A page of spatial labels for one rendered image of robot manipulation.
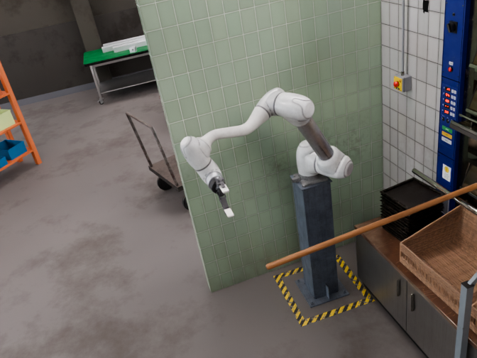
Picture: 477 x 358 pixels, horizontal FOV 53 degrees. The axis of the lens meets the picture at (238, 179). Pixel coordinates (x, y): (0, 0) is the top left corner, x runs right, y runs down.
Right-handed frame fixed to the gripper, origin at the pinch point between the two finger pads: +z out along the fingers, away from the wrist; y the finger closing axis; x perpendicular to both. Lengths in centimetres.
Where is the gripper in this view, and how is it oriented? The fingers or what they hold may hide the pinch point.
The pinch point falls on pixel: (228, 203)
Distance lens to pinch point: 223.4
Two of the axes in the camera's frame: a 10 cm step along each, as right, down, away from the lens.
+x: -9.4, 2.8, -1.9
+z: 3.0, 4.3, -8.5
